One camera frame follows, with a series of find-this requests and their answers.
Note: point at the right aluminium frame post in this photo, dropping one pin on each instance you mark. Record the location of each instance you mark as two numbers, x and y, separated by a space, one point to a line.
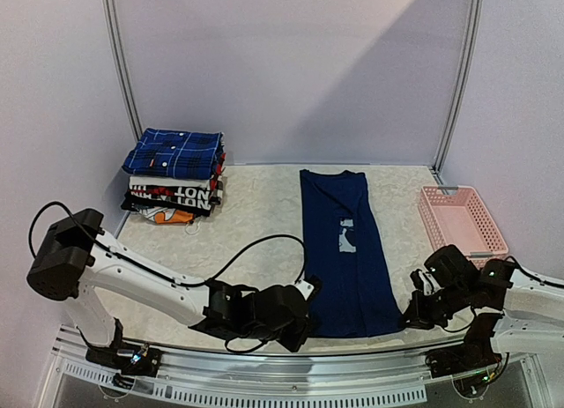
463 72

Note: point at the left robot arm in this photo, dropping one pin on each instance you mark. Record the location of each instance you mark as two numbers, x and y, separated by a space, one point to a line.
77 256

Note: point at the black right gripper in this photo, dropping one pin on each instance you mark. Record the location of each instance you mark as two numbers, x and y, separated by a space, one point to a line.
414 311

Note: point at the aluminium frame post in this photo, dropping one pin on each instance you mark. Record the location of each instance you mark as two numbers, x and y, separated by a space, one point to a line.
463 72
121 67

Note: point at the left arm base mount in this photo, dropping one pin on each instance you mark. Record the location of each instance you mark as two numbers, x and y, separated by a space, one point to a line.
128 360

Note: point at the pink plastic laundry basket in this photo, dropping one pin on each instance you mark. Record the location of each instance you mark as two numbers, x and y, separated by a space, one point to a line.
458 216

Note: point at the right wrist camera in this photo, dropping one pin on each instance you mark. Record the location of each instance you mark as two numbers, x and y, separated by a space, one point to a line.
422 281

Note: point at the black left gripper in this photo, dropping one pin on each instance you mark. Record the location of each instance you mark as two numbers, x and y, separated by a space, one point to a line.
294 343

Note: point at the white folded t-shirt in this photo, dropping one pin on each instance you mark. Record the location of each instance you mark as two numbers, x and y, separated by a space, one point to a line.
139 180

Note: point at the left aluminium frame post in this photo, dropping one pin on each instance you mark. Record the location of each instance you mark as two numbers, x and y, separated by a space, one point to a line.
121 67

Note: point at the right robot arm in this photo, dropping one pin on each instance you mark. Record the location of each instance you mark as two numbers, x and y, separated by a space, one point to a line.
514 310

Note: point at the red black plaid shirt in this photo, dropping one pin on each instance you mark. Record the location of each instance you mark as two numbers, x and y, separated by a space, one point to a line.
217 172

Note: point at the blue plaid flannel shirt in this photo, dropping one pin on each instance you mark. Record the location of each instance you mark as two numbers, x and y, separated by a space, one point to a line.
176 154

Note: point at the orange white printed shirt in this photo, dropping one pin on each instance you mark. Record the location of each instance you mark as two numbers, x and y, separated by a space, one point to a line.
171 216

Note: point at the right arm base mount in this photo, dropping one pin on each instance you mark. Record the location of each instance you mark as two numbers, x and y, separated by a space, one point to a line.
473 365

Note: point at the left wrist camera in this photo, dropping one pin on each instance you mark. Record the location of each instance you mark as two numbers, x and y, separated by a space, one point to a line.
309 288

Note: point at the dark blue garment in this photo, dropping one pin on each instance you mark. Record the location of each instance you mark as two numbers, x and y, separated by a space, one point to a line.
345 252

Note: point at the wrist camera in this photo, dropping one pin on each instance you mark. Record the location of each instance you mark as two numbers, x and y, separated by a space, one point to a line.
422 281
309 288

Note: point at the black shirt with white letters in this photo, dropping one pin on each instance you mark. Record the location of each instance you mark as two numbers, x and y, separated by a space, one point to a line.
195 200

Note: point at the aluminium front rail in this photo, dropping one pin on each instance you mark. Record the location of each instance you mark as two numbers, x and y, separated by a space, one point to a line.
189 378

